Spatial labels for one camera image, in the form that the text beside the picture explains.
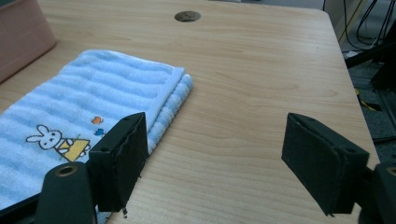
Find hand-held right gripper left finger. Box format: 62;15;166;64
86;112;149;213

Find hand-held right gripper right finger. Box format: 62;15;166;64
281;112;371;217

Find light blue striped rabbit towel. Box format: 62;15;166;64
0;49;194;224

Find black metal stand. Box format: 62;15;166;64
345;18;396;91

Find black cables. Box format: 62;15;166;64
321;0;396;50

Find round table cable grommet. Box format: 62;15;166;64
174;10;202;23

